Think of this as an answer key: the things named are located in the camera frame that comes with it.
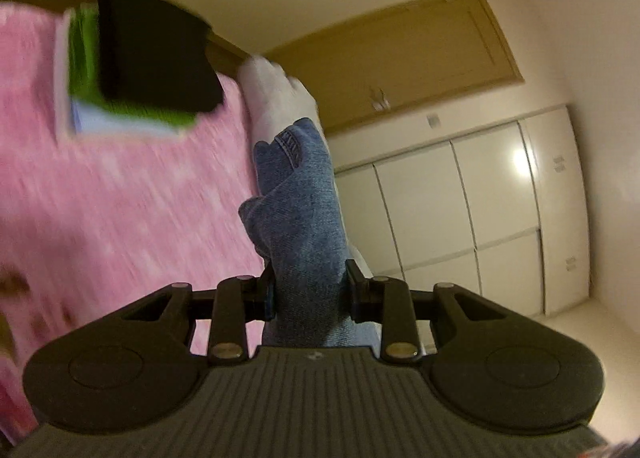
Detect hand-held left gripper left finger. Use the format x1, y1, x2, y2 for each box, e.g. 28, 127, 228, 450
121, 262, 277, 365

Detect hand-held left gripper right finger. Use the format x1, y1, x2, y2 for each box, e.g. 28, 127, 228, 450
346, 259, 517, 365

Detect blue denim jeans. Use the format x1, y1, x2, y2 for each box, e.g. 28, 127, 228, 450
238, 117, 396, 349

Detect pink floral bedsheet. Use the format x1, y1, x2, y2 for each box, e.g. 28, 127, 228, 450
0, 3, 268, 439

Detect white wardrobe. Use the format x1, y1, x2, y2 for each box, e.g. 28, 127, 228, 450
327, 106, 593, 344

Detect pale ribbed quilt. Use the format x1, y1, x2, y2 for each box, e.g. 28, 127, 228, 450
239, 56, 433, 356

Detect brown wooden door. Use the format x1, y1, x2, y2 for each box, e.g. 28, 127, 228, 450
262, 0, 525, 135

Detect folded pale blue clothing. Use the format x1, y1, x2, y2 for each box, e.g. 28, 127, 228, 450
54, 13, 186, 141

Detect folded black clothing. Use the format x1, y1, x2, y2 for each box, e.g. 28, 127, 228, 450
96, 0, 225, 115

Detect folded green clothing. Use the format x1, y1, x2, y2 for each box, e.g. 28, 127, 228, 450
66, 3, 198, 131

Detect metal door handle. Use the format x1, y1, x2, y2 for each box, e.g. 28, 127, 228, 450
369, 87, 395, 113

